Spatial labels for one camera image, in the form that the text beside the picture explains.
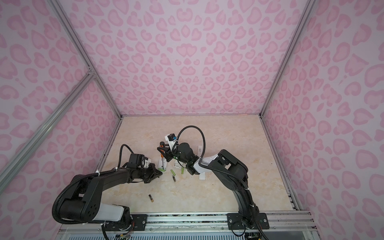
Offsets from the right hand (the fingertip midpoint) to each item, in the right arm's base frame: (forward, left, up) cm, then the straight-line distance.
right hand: (160, 146), depth 84 cm
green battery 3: (-8, 0, -14) cm, 16 cm away
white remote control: (-4, -8, -15) cm, 17 cm away
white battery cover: (-8, -22, +10) cm, 26 cm away
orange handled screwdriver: (0, -1, +2) cm, 3 cm away
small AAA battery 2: (-24, +4, -14) cm, 28 cm away
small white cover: (-11, -24, -15) cm, 30 cm away
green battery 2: (-7, -12, -14) cm, 20 cm away
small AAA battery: (-13, -7, -15) cm, 21 cm away
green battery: (-9, -6, -15) cm, 19 cm away
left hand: (-9, 0, -13) cm, 16 cm away
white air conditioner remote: (-4, +3, -14) cm, 15 cm away
